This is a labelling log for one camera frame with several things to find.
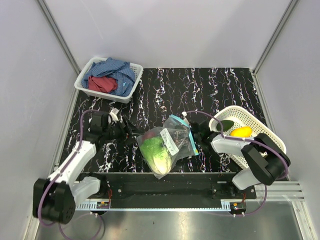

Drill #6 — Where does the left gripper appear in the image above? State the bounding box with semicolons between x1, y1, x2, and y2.
103;115;144;147

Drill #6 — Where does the dark green fake avocado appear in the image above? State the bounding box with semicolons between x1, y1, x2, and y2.
216;120;235;132

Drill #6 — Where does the green fake lettuce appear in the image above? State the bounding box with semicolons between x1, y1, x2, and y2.
139;136;171;176

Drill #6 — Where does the clear zip top bag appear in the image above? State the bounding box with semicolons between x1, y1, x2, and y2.
136;114;199;179

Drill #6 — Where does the dark red fake fruit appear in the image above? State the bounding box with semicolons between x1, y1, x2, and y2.
143;131;155;139

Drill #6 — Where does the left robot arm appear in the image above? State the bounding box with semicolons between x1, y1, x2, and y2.
32;108;144;227

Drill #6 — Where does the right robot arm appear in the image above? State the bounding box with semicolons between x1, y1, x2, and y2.
190;121;291;199

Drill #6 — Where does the black marble pattern mat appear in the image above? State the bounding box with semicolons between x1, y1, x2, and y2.
59;67;266;173

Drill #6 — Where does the white perforated basket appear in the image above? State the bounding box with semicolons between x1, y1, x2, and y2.
209;105;287;170

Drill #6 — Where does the dark red cloth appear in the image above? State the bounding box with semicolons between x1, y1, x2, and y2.
88;76;118;94

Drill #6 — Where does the blue patterned cloth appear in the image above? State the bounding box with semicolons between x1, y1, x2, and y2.
81;57;135;97

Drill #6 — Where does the grey plastic basket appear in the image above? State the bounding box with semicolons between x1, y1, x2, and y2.
74;57;143;104

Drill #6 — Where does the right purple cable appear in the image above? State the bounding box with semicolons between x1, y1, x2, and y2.
186;110;290;216

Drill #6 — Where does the purple cable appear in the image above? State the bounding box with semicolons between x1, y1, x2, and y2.
186;110;290;216
37;109;106;227

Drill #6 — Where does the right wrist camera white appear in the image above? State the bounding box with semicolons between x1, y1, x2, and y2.
181;111;187;121

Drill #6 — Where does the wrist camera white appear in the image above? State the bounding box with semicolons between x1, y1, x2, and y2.
109;108;119;122
181;111;187;121

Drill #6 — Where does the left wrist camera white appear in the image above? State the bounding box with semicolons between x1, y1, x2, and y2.
109;108;119;122

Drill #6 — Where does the aluminium rail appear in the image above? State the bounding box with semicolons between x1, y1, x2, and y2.
34;181;307;212

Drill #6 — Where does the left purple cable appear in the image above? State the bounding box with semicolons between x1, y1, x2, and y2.
37;109;106;227

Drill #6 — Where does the left aluminium frame post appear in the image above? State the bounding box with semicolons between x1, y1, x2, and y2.
35;0;81;75

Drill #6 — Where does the aluminium frame post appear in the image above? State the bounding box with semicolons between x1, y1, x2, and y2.
35;0;81;75
252;0;300;75

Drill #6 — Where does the right aluminium frame post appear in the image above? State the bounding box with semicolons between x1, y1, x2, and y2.
252;0;300;75

